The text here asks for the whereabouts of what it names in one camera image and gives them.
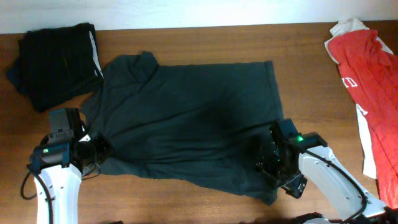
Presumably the folded black garment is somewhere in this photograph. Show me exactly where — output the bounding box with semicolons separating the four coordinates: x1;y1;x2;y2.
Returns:
6;22;103;112

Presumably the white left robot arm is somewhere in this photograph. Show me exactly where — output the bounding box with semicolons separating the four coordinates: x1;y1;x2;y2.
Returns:
27;108;113;223

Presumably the red and white garment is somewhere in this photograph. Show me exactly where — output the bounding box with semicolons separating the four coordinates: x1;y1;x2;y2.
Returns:
325;19;397;208

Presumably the dark green t-shirt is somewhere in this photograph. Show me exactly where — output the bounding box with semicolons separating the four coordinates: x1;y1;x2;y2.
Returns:
81;52;284;205

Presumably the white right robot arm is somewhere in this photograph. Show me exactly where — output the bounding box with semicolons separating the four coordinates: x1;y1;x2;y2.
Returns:
256;119;397;223

